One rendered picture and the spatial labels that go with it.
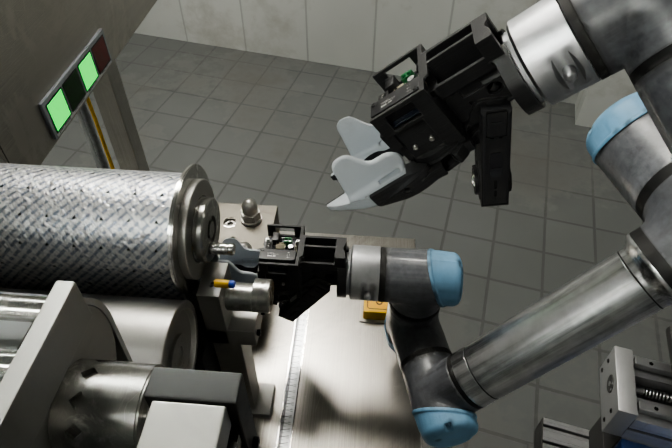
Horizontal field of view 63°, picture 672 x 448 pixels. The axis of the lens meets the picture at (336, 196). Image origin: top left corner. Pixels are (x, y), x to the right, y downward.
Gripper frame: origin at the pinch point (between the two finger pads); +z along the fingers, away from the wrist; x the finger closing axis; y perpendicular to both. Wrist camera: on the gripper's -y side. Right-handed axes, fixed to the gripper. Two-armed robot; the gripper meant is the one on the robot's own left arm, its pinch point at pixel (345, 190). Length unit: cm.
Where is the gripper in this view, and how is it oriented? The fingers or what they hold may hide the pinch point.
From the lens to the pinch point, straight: 54.6
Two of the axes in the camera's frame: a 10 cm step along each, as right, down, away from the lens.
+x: -0.8, 6.9, -7.2
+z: -7.6, 4.2, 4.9
